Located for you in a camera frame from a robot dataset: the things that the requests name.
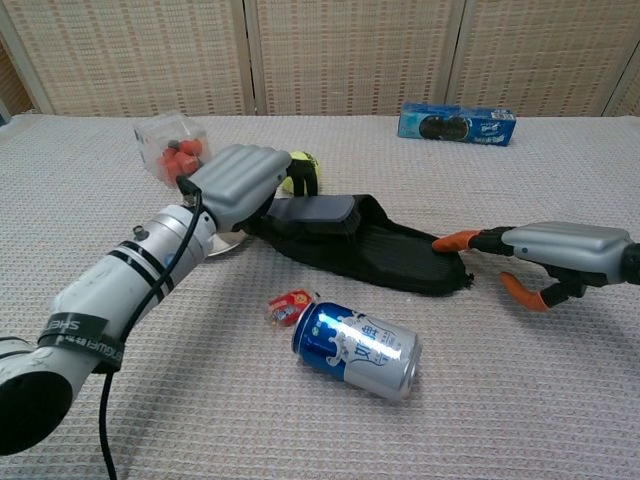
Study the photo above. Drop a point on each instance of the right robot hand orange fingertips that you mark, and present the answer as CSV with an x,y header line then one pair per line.
x,y
570,247

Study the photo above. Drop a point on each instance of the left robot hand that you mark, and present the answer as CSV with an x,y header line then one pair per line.
x,y
235,185

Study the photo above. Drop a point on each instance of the black brush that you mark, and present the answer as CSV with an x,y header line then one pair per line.
x,y
320,207

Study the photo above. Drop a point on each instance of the black slipper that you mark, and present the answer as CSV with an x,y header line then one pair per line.
x,y
390,255

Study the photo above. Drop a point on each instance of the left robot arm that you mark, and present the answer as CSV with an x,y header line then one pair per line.
x,y
100,300

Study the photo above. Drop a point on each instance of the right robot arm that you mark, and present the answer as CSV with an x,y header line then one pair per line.
x,y
632,262

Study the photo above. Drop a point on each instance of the round steel plate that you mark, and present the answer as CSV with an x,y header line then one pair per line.
x,y
227,246

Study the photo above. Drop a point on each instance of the yellow tennis ball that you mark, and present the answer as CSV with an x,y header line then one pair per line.
x,y
303,156

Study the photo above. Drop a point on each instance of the clear box with orange parts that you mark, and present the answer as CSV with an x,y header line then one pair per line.
x,y
165,140

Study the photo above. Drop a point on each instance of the red candy wrapper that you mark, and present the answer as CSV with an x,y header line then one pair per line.
x,y
287,307

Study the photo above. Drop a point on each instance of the woven beige tablecloth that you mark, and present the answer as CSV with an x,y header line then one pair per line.
x,y
500,390

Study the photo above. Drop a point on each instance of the woven folding screen panel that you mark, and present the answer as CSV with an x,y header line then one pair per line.
x,y
540,50
631,99
350,50
125,50

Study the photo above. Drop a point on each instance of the blue cookie box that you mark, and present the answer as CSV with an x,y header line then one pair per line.
x,y
455,125

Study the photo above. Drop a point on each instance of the blue and silver drink can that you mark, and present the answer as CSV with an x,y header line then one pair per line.
x,y
355,350

